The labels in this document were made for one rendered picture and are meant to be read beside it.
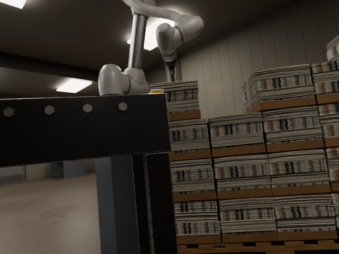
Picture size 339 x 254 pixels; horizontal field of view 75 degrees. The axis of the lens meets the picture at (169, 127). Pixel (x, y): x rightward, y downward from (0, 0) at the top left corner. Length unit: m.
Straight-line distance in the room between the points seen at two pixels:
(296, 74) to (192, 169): 0.77
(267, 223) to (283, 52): 3.48
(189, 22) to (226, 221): 1.10
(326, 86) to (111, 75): 1.24
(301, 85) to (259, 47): 3.27
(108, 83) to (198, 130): 0.65
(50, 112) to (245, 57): 4.39
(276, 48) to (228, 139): 3.38
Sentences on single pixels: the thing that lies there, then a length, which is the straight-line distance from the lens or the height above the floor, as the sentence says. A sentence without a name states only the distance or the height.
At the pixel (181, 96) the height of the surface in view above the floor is 0.97.
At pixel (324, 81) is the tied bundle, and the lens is 1.45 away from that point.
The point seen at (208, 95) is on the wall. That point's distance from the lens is 4.96.
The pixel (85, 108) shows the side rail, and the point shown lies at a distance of 0.44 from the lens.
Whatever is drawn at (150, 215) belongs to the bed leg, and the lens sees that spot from 0.45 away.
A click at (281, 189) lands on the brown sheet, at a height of 0.41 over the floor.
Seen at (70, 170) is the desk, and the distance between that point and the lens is 7.71.
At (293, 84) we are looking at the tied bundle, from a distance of 1.39.
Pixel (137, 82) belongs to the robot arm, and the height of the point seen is 1.16.
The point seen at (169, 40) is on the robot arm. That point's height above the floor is 1.25.
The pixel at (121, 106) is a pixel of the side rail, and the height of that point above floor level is 0.78.
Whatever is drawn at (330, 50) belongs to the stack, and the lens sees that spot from 1.91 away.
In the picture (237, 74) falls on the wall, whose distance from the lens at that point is 4.67.
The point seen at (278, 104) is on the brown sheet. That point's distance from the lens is 1.33.
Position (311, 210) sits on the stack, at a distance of 1.41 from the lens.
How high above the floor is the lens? 0.69
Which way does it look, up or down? 5 degrees up
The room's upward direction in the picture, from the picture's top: 5 degrees counter-clockwise
